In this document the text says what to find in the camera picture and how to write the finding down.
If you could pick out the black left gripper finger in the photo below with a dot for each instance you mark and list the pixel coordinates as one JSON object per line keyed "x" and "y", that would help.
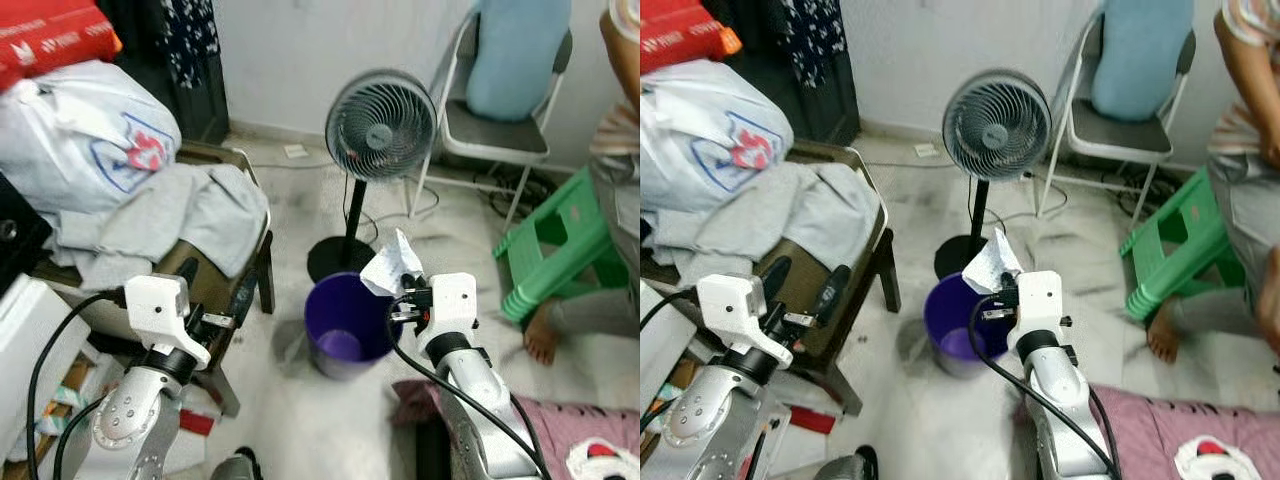
{"x": 246, "y": 298}
{"x": 778, "y": 278}
{"x": 835, "y": 295}
{"x": 186, "y": 272}

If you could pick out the white paper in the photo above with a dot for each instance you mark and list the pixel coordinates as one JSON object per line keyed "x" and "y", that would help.
{"x": 992, "y": 268}
{"x": 390, "y": 268}

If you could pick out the brown wooden chair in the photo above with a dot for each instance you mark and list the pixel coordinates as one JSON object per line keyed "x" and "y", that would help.
{"x": 860, "y": 270}
{"x": 215, "y": 285}

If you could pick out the purple waste bin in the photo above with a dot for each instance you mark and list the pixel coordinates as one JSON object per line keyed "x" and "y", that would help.
{"x": 340, "y": 320}
{"x": 950, "y": 320}

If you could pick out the grey crumpled clothing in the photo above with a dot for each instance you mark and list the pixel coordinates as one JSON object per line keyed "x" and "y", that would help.
{"x": 190, "y": 210}
{"x": 810, "y": 210}

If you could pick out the white box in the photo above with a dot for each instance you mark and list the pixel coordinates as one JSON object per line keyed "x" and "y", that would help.
{"x": 665, "y": 350}
{"x": 35, "y": 340}

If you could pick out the silver left robot leg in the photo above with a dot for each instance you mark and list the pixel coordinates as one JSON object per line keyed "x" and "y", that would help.
{"x": 235, "y": 465}
{"x": 848, "y": 465}

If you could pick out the green plastic stool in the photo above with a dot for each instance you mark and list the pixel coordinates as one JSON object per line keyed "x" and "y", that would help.
{"x": 1185, "y": 250}
{"x": 560, "y": 250}

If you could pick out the white printed plastic bag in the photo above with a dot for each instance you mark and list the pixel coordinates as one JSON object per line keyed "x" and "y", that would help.
{"x": 70, "y": 140}
{"x": 700, "y": 140}

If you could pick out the person in grey trousers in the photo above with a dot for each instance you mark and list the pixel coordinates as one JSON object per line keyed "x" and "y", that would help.
{"x": 620, "y": 220}
{"x": 1250, "y": 190}

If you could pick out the grey standing fan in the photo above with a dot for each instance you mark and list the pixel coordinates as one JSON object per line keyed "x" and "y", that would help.
{"x": 995, "y": 130}
{"x": 380, "y": 130}

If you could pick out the white metal folding chair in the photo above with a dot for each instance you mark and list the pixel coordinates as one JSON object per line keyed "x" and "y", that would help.
{"x": 490, "y": 135}
{"x": 1110, "y": 135}

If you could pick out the purple Mickey print blanket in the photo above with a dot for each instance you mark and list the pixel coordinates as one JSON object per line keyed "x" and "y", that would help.
{"x": 1170, "y": 430}
{"x": 560, "y": 420}

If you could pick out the dark floral hanging garment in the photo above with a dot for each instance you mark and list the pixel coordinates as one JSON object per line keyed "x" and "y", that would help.
{"x": 180, "y": 60}
{"x": 810, "y": 50}

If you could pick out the light blue cushion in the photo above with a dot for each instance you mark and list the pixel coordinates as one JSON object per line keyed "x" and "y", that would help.
{"x": 1140, "y": 60}
{"x": 515, "y": 60}

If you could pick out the red cardboard box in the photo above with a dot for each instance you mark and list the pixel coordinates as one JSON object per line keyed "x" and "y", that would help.
{"x": 50, "y": 40}
{"x": 680, "y": 30}

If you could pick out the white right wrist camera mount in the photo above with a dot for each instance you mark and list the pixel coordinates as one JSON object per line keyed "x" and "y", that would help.
{"x": 1040, "y": 300}
{"x": 450, "y": 300}

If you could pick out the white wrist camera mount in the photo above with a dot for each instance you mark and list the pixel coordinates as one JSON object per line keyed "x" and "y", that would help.
{"x": 450, "y": 300}
{"x": 1040, "y": 300}
{"x": 728, "y": 305}
{"x": 155, "y": 305}

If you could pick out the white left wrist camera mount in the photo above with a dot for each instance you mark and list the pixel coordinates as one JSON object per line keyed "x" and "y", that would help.
{"x": 155, "y": 305}
{"x": 728, "y": 305}

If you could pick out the white wall socket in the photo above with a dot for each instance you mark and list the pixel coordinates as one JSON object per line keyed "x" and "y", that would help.
{"x": 927, "y": 150}
{"x": 296, "y": 151}

